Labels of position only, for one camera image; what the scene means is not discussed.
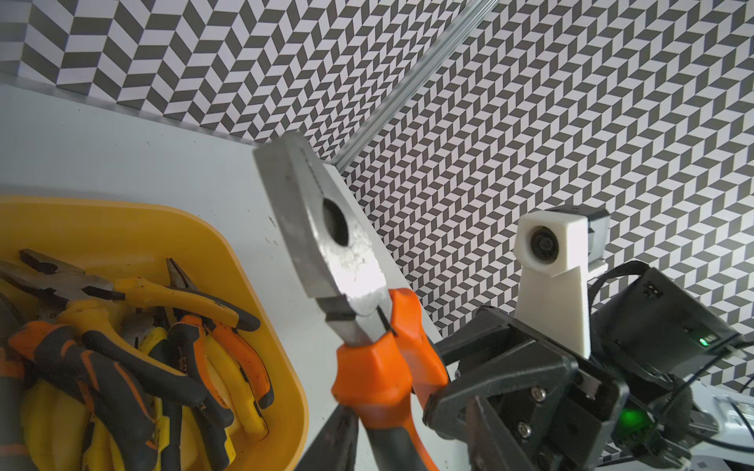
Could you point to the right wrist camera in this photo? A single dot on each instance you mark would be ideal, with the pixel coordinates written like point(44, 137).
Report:
point(560, 250)

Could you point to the orange grey pliers in box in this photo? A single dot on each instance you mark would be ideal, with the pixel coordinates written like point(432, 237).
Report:
point(106, 387)

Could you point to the yellow storage box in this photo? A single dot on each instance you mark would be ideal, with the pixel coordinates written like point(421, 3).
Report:
point(121, 240)

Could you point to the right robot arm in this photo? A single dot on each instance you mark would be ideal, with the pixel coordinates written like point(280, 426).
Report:
point(660, 341)

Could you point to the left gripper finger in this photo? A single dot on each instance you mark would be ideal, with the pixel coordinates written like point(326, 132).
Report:
point(335, 446)

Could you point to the yellow black pliers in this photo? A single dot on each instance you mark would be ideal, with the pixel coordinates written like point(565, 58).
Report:
point(65, 286)

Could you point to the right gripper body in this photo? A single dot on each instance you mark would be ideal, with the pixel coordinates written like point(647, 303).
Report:
point(553, 408)

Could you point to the orange black long-nose pliers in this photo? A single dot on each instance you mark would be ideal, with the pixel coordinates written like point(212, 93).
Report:
point(237, 382)

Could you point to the yellow handled long-nose pliers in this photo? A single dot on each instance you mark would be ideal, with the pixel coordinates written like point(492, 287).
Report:
point(53, 427)

